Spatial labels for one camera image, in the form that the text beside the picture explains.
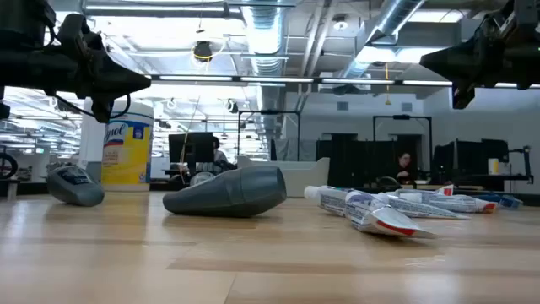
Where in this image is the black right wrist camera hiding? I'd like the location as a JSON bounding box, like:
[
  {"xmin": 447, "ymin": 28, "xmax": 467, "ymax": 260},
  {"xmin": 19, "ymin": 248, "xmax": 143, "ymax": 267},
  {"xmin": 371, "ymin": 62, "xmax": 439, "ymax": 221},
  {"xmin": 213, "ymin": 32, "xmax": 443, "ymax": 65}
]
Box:
[{"xmin": 480, "ymin": 11, "xmax": 515, "ymax": 43}]

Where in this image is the black gantry frame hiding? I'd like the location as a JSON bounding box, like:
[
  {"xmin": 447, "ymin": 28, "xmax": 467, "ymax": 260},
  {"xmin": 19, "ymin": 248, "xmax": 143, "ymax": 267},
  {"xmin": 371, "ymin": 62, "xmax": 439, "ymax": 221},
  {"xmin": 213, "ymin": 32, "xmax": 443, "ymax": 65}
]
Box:
[
  {"xmin": 372, "ymin": 113, "xmax": 434, "ymax": 170},
  {"xmin": 237, "ymin": 109, "xmax": 301, "ymax": 161}
]

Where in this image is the silver ventilation duct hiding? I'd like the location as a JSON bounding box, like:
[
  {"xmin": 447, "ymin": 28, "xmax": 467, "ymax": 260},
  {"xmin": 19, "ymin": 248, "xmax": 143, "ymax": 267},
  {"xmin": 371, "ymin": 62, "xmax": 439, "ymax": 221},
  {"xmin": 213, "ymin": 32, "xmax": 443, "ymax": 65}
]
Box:
[
  {"xmin": 242, "ymin": 0, "xmax": 289, "ymax": 140},
  {"xmin": 339, "ymin": 0, "xmax": 425, "ymax": 79}
]

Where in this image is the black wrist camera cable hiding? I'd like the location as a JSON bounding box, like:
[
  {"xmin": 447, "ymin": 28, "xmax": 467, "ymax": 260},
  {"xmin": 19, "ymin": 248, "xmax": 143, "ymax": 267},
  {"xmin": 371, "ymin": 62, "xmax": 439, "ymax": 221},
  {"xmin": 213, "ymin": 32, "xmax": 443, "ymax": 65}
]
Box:
[{"xmin": 52, "ymin": 91, "xmax": 132, "ymax": 122}]

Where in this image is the Lysol wipes canister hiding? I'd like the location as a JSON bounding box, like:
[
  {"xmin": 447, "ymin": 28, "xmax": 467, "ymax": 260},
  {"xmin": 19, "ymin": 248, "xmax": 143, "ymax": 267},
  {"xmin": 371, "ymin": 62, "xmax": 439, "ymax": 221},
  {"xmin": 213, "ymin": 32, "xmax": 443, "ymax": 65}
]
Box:
[{"xmin": 100, "ymin": 100, "xmax": 155, "ymax": 192}]

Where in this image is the black monitor row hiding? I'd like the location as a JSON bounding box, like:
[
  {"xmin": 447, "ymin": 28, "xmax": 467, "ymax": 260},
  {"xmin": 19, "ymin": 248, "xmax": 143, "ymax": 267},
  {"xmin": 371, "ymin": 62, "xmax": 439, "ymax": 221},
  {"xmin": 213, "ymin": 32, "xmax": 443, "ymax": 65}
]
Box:
[{"xmin": 432, "ymin": 138, "xmax": 510, "ymax": 181}]

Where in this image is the long ceiling light bar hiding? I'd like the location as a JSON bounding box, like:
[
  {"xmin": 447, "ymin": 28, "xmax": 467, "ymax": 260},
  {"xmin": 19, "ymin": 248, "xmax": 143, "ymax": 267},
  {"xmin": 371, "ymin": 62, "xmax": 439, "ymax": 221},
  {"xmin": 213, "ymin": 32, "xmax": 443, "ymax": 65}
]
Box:
[{"xmin": 149, "ymin": 74, "xmax": 540, "ymax": 89}]

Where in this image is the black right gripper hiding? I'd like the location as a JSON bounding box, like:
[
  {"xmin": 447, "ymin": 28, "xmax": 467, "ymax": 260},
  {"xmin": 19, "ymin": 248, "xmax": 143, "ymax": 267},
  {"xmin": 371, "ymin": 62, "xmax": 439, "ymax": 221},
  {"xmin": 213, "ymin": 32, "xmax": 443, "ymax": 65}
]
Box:
[{"xmin": 419, "ymin": 32, "xmax": 524, "ymax": 111}]

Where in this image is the black wheel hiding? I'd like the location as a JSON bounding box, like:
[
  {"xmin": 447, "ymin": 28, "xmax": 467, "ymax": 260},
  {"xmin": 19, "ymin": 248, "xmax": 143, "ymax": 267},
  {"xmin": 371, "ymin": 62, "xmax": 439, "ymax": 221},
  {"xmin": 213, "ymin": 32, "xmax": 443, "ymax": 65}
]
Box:
[{"xmin": 0, "ymin": 151, "xmax": 19, "ymax": 181}]

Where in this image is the black partition panel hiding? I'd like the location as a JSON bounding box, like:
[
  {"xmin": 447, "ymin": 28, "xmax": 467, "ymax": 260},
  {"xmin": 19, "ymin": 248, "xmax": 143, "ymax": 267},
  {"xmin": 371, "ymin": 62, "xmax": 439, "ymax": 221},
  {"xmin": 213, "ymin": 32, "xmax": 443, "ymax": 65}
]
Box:
[{"xmin": 316, "ymin": 133, "xmax": 423, "ymax": 189}]

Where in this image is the black arched bracket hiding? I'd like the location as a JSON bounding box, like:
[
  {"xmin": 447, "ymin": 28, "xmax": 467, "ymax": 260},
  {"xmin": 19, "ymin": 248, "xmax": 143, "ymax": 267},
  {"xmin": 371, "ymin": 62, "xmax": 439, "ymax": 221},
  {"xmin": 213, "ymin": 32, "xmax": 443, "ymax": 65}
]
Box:
[{"xmin": 375, "ymin": 176, "xmax": 404, "ymax": 193}]

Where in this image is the yellow hanging cord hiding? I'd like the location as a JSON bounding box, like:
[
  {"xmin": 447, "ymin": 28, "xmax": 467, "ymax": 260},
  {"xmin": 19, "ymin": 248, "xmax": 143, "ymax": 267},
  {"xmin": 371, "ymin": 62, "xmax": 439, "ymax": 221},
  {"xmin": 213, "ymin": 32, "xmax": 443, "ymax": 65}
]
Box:
[{"xmin": 383, "ymin": 62, "xmax": 392, "ymax": 106}]

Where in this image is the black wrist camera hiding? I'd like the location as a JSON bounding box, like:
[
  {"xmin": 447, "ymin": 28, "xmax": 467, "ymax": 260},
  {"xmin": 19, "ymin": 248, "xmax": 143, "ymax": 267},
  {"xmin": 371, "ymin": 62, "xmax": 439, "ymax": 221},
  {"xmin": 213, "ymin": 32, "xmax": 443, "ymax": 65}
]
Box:
[
  {"xmin": 480, "ymin": 11, "xmax": 515, "ymax": 43},
  {"xmin": 57, "ymin": 12, "xmax": 105, "ymax": 55}
]

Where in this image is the person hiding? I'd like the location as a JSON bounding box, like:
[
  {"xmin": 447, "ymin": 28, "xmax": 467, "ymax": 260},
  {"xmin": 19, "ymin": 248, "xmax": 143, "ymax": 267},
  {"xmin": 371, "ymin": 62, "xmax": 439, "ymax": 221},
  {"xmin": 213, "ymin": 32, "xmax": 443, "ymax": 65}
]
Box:
[
  {"xmin": 210, "ymin": 135, "xmax": 231, "ymax": 172},
  {"xmin": 394, "ymin": 151, "xmax": 417, "ymax": 185}
]

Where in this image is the black computer monitor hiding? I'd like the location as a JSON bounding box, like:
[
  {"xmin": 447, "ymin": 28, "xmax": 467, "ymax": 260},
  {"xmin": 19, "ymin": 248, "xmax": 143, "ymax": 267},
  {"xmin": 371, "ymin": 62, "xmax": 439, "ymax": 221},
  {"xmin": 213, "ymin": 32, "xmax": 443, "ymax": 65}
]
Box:
[{"xmin": 168, "ymin": 132, "xmax": 215, "ymax": 166}]

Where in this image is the black upright stand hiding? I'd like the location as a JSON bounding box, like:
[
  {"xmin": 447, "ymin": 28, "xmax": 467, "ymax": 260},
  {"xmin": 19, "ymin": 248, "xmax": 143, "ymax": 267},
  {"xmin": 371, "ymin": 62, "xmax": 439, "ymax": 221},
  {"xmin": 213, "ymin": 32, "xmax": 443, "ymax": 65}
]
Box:
[{"xmin": 508, "ymin": 145, "xmax": 535, "ymax": 185}]

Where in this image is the light grey plastic bin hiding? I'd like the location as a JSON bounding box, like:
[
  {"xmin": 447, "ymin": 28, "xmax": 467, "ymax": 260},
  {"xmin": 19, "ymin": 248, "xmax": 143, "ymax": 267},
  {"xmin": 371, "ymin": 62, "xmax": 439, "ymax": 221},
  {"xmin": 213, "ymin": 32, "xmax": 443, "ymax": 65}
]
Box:
[{"xmin": 235, "ymin": 155, "xmax": 331, "ymax": 198}]

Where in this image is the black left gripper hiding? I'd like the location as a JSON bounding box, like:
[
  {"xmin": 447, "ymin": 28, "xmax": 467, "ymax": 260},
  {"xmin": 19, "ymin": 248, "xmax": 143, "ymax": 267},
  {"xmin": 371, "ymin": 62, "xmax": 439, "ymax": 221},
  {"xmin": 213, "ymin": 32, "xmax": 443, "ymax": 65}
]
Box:
[{"xmin": 50, "ymin": 41, "xmax": 152, "ymax": 124}]

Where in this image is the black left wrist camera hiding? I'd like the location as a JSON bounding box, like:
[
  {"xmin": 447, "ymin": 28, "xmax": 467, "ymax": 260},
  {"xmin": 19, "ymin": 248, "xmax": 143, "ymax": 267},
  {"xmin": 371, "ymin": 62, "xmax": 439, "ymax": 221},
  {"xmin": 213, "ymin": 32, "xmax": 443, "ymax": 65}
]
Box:
[{"xmin": 57, "ymin": 12, "xmax": 105, "ymax": 55}]

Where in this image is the black round ceiling device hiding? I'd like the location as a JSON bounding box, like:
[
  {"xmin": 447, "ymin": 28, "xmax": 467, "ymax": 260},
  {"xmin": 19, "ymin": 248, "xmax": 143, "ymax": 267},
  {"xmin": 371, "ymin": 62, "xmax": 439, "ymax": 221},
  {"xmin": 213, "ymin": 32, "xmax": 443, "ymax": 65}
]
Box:
[{"xmin": 192, "ymin": 40, "xmax": 213, "ymax": 63}]

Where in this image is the black aluminium table frame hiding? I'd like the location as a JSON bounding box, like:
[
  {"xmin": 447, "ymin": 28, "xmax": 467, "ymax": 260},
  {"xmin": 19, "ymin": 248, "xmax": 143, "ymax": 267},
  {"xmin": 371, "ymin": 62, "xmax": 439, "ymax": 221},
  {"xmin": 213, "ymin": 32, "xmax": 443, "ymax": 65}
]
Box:
[{"xmin": 147, "ymin": 179, "xmax": 465, "ymax": 195}]

